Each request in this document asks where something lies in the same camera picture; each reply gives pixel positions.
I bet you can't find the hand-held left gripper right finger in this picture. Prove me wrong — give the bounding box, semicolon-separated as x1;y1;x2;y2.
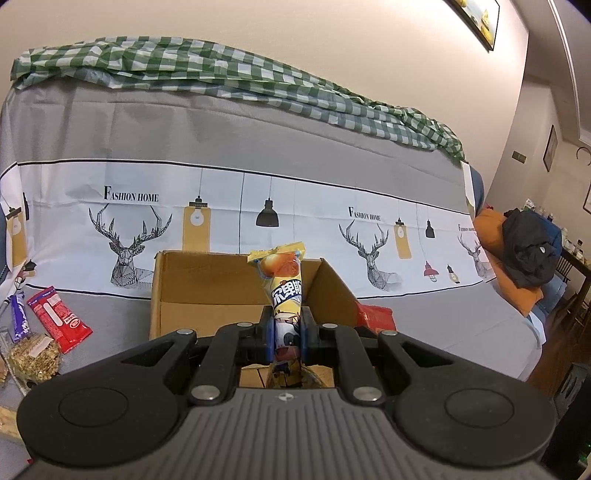
299;308;459;408

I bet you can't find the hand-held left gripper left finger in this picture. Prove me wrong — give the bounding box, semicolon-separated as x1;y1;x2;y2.
113;307;275;408

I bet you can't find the yellow snack packet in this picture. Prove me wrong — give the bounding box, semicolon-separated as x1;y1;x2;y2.
247;244;333;389

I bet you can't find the cardboard box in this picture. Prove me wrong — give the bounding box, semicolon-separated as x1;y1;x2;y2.
150;250;370;388

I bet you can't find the plain red snack packet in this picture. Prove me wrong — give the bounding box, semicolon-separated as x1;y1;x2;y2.
355;302;397;335

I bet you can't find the deer printed sofa cover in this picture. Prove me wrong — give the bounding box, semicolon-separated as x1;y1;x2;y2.
0;85;546;384

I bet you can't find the red snack packet white label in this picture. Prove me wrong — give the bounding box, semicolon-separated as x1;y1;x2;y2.
27;286;93;355

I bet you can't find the orange cushion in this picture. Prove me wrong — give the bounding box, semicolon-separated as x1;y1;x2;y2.
473;210;546;317

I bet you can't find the clear bag of green crackers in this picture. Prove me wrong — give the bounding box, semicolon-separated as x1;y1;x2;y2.
6;333;63;384

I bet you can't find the black jacket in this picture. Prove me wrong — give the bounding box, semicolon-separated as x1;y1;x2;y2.
501;208;560;289

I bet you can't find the purple snack packet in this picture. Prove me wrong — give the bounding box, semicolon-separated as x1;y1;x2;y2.
10;293;31;343

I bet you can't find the dark wooden table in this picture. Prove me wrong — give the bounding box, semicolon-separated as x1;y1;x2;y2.
558;249;591;298

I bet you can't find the green checked cloth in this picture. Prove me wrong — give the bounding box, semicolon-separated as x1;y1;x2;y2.
10;36;465;162

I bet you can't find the small framed wall picture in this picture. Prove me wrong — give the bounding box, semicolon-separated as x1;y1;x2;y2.
543;124;558;173

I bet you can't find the large framed wall picture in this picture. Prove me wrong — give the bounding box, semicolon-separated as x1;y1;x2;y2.
445;0;502;51

